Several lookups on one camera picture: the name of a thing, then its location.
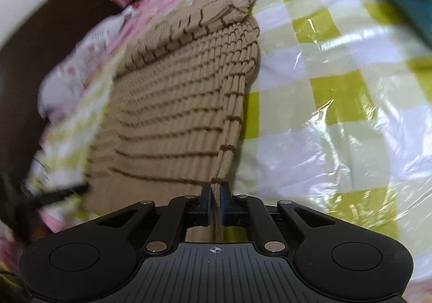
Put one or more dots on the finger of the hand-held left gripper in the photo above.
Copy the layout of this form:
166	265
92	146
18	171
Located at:
57	197

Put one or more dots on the dark wooden headboard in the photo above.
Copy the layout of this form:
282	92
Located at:
37	53

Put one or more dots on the beige striped knit sweater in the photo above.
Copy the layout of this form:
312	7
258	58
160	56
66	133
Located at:
175	103

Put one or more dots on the grey pillow with pink dots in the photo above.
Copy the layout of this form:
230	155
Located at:
77	66

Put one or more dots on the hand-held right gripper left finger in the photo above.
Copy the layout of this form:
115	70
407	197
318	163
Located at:
207	208

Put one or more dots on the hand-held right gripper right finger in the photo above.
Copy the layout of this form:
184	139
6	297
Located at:
224	208

